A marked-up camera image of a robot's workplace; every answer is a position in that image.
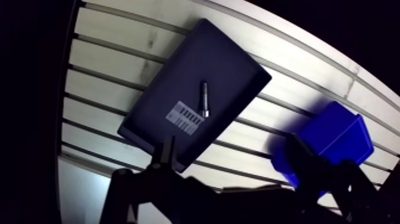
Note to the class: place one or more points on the steel bolt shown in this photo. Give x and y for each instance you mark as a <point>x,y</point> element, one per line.
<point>204,99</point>

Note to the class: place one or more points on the dark blue-grey tray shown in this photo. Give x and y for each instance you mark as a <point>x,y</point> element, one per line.
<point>194,94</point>

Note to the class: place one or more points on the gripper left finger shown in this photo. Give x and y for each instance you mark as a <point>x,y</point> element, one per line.
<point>162,190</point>

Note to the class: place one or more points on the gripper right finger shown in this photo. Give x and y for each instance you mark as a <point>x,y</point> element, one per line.
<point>315,175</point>

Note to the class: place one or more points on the blue bin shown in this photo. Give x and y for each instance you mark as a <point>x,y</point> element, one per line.
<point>334,137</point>

